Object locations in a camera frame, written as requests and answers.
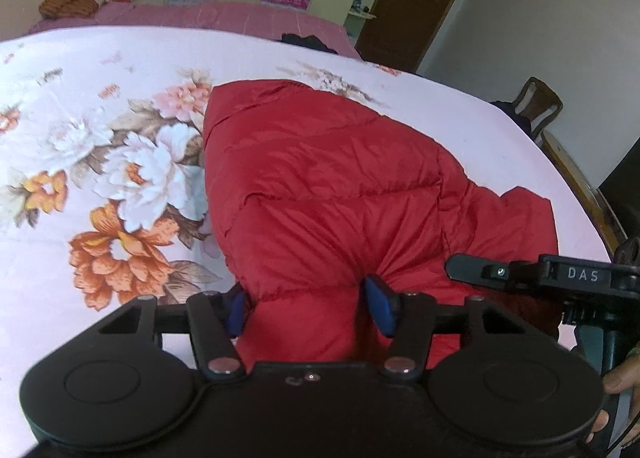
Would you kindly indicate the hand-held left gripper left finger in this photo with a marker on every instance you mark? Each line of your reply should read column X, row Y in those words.
column 235, row 310

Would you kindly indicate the wooden bed footboard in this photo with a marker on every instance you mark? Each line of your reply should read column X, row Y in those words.
column 585, row 188

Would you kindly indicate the dark cloth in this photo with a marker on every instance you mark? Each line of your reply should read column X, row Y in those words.
column 310, row 42

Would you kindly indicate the person's right hand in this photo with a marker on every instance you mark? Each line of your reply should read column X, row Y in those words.
column 620, row 378

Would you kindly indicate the wooden chair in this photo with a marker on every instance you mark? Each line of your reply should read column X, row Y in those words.
column 537, row 105

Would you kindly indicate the floral bed sheet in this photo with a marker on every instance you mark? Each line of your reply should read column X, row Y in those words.
column 100, row 148

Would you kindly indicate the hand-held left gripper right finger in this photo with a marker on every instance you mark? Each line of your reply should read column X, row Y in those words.
column 378, row 305

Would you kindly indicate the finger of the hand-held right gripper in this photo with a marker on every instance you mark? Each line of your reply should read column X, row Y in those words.
column 480, row 270

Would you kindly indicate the pink bedspread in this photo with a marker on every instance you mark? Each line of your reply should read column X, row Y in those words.
column 210, row 15

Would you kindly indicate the red puffer jacket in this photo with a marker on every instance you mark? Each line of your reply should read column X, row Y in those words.
column 320, row 188

